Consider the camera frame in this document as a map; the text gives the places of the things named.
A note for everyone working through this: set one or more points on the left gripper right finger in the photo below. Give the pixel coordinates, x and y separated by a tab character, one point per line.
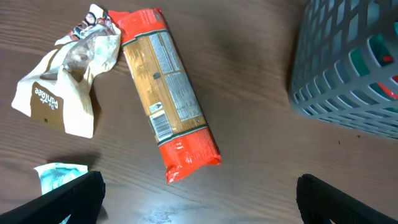
321	203

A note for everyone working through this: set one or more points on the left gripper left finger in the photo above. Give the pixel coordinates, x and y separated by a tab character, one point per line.
79	201

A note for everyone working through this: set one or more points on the teal white sachet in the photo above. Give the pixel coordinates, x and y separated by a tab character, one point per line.
54	175

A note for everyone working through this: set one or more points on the orange biscuit pack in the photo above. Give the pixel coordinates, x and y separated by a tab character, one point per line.
180	128

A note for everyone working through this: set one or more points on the green Nescafe coffee bag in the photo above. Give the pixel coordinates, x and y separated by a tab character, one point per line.
374	62

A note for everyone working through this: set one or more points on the cream brown paper bag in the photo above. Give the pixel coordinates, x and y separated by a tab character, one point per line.
57	91

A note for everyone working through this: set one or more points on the grey plastic basket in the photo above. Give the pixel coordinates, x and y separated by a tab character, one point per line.
323	78

